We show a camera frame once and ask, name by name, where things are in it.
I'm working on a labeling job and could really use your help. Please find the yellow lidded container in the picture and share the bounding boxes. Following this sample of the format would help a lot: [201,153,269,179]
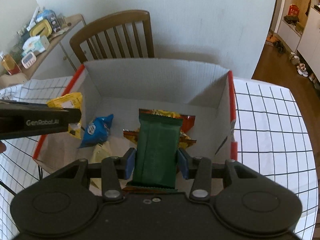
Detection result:
[29,19,53,37]

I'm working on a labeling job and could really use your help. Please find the white digital timer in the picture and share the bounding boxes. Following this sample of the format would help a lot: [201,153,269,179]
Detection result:
[21,52,36,69]

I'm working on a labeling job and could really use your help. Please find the red yellow chip bag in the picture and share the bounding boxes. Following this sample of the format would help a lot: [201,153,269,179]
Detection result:
[123,108,196,149]

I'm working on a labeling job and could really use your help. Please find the person left hand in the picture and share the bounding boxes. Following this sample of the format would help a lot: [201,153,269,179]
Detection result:
[0,141,7,153]

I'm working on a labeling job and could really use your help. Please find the wooden side shelf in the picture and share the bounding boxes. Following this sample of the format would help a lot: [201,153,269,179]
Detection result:
[0,13,87,86]

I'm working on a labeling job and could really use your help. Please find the red cardboard box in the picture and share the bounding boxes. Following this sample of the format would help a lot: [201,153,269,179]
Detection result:
[32,58,238,190]

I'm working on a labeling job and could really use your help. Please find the orange drink bottle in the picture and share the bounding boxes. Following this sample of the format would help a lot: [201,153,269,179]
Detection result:
[1,51,21,75]

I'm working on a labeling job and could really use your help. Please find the brown wooden chair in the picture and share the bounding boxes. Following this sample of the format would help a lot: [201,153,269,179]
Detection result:
[69,10,155,63]

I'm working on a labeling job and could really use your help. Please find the yellow snack packet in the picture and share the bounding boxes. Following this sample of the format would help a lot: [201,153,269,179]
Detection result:
[47,92,82,139]

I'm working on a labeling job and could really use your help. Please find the white grid tablecloth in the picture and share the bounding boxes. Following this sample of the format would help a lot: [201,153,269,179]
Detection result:
[1,79,318,239]

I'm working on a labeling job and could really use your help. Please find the green snack bar packet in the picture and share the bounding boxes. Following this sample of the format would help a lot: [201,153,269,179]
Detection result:
[127,128,178,193]

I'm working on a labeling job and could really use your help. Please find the blue cookie snack packet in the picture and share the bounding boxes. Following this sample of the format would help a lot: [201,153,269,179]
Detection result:
[79,114,114,148]

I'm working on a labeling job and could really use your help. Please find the tissue pack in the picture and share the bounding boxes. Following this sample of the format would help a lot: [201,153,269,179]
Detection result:
[22,36,50,55]

